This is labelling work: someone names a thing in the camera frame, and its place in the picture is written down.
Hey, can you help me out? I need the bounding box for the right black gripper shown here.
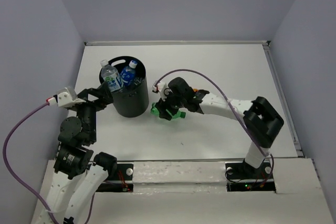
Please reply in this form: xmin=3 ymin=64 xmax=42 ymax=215
xmin=155 ymin=88 xmax=185 ymax=121

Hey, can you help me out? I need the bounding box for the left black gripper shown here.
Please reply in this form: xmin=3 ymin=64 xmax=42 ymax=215
xmin=72 ymin=80 xmax=114 ymax=142

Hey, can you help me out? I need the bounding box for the green plastic bottle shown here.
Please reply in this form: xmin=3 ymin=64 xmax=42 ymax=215
xmin=150 ymin=103 xmax=186 ymax=120

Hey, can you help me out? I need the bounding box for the clear bottle teal label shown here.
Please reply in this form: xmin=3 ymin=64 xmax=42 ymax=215
xmin=100 ymin=60 xmax=123 ymax=93

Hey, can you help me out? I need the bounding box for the blue label water bottle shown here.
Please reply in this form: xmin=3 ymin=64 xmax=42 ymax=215
xmin=120 ymin=60 xmax=138 ymax=87

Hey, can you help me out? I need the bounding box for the clear bottle white cap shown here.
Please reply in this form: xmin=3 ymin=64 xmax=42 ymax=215
xmin=133 ymin=77 xmax=143 ymax=86

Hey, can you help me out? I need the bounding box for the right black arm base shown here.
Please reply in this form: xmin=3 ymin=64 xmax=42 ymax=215
xmin=225 ymin=162 xmax=276 ymax=192

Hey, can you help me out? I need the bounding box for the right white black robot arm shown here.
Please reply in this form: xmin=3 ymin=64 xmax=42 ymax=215
xmin=152 ymin=77 xmax=284 ymax=178

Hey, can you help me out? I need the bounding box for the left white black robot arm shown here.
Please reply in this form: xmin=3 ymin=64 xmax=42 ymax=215
xmin=36 ymin=82 xmax=117 ymax=223

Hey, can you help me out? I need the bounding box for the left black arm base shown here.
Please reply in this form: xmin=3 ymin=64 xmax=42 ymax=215
xmin=97 ymin=163 xmax=134 ymax=193

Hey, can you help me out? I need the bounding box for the black cylindrical bin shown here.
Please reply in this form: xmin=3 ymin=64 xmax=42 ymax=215
xmin=99 ymin=56 xmax=149 ymax=118

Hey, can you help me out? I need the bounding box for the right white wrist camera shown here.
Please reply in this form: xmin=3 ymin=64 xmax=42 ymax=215
xmin=152 ymin=81 xmax=171 ymax=101

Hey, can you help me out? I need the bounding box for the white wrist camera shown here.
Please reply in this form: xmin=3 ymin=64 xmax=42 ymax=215
xmin=46 ymin=86 xmax=86 ymax=109
xmin=152 ymin=81 xmax=171 ymax=101

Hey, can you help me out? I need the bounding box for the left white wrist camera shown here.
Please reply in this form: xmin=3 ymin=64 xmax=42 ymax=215
xmin=46 ymin=86 xmax=86 ymax=109

